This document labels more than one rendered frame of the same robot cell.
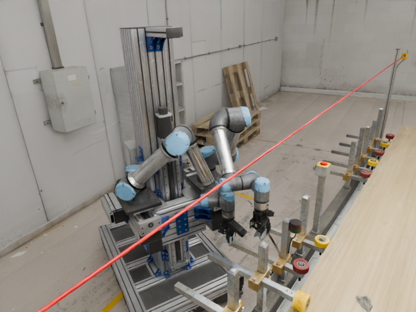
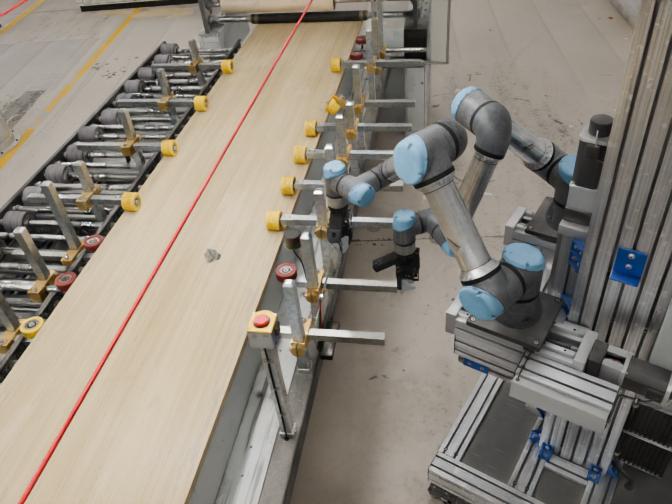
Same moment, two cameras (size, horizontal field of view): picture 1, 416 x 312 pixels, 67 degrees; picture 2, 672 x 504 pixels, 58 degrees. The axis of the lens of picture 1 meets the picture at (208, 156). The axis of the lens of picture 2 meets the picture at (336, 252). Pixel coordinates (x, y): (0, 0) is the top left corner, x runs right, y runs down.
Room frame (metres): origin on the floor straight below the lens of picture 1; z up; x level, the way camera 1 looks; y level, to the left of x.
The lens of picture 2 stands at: (2.87, -0.98, 2.39)
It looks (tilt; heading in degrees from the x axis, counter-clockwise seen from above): 40 degrees down; 156
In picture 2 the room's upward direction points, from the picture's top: 7 degrees counter-clockwise
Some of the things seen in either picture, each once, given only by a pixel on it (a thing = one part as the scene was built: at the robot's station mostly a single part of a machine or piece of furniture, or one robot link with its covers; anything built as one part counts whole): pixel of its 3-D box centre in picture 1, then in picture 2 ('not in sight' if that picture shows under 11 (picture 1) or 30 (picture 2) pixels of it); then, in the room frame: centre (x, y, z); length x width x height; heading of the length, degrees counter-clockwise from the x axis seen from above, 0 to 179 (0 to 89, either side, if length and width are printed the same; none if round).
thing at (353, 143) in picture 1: (350, 167); not in sight; (2.32, -1.16, 0.90); 0.04 x 0.04 x 0.48; 52
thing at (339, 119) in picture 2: not in sight; (343, 162); (0.75, 0.07, 0.93); 0.04 x 0.04 x 0.48; 52
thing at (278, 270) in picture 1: (282, 262); (314, 286); (1.32, -0.38, 0.85); 0.14 x 0.06 x 0.05; 142
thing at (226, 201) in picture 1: (227, 200); (405, 226); (1.52, -0.10, 1.13); 0.09 x 0.08 x 0.11; 83
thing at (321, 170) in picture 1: (322, 169); (264, 331); (1.74, -0.71, 1.18); 0.07 x 0.07 x 0.08; 52
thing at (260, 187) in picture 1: (261, 189); (336, 179); (1.35, -0.26, 1.29); 0.09 x 0.08 x 0.11; 12
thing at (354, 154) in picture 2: not in sight; (352, 154); (0.74, 0.13, 0.95); 0.50 x 0.04 x 0.04; 52
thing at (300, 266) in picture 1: (300, 272); (287, 279); (1.24, -0.45, 0.85); 0.08 x 0.08 x 0.11
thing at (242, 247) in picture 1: (265, 257); (339, 284); (1.36, -0.30, 0.84); 0.43 x 0.03 x 0.04; 52
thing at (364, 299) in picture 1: (364, 300); (211, 253); (1.00, -0.66, 0.91); 0.09 x 0.07 x 0.02; 167
